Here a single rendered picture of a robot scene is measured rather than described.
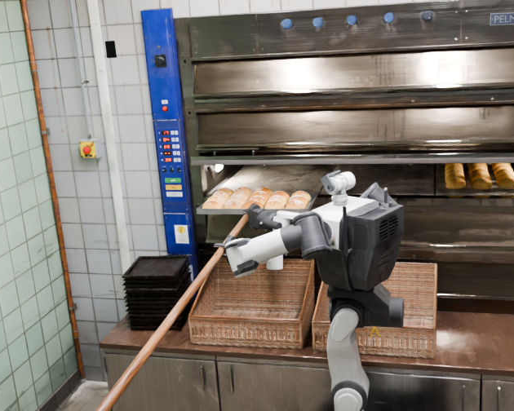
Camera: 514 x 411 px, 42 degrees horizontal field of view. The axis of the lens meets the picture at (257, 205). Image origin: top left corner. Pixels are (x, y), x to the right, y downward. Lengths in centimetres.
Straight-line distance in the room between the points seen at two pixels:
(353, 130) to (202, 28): 90
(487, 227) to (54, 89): 235
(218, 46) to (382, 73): 82
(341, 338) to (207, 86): 149
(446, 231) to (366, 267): 108
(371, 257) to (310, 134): 112
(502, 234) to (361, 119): 87
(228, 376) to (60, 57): 186
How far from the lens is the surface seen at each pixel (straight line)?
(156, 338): 210
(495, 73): 329
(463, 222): 345
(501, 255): 351
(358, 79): 330
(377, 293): 259
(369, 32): 330
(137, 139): 366
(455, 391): 320
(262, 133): 342
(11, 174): 367
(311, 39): 334
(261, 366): 326
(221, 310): 366
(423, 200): 340
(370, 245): 239
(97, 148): 371
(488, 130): 332
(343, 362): 274
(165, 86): 352
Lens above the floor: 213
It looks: 16 degrees down
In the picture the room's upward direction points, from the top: 4 degrees counter-clockwise
